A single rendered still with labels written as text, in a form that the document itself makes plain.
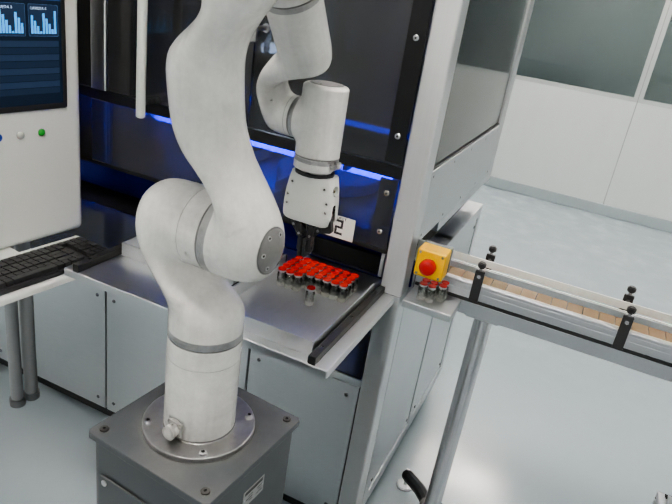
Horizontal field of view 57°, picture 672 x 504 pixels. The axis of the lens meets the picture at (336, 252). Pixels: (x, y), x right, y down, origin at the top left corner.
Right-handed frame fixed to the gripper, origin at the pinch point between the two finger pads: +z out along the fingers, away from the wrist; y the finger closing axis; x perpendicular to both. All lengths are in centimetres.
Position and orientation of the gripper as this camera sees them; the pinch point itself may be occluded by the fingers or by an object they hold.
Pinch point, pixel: (305, 245)
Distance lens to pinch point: 123.1
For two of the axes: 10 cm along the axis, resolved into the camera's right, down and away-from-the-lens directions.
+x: -4.2, 3.1, -8.6
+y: -9.0, -2.9, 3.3
